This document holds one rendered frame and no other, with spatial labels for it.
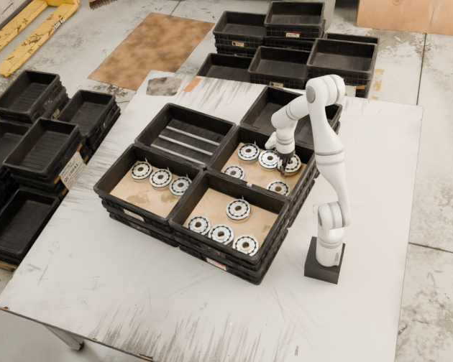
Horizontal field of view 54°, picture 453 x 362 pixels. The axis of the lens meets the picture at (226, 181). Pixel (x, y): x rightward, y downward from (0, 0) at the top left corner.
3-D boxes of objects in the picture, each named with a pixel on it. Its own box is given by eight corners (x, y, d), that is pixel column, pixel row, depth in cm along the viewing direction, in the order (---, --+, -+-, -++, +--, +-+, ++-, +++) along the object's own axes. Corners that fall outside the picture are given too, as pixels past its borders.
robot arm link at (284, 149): (274, 133, 186) (273, 123, 181) (298, 141, 182) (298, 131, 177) (264, 149, 182) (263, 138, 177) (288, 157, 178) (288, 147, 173)
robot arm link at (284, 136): (288, 126, 181) (272, 138, 178) (288, 98, 169) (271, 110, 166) (300, 136, 177) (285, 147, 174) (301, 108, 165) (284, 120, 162)
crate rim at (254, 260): (290, 204, 176) (290, 200, 175) (256, 265, 162) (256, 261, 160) (206, 172, 192) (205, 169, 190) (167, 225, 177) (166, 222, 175)
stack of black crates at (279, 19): (325, 55, 353) (329, 2, 317) (316, 82, 334) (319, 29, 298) (274, 49, 365) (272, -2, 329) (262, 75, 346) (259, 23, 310)
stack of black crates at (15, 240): (35, 208, 289) (19, 187, 271) (74, 218, 280) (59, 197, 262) (-2, 261, 266) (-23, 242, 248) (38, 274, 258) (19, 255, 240)
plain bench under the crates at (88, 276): (397, 187, 285) (423, 105, 230) (359, 465, 196) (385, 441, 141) (173, 145, 330) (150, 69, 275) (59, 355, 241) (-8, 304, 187)
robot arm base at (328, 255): (341, 248, 173) (346, 225, 160) (337, 268, 168) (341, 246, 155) (318, 243, 176) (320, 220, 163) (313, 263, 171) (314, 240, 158)
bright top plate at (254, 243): (263, 241, 173) (262, 240, 173) (250, 261, 168) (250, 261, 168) (241, 231, 177) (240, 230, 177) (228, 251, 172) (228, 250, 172)
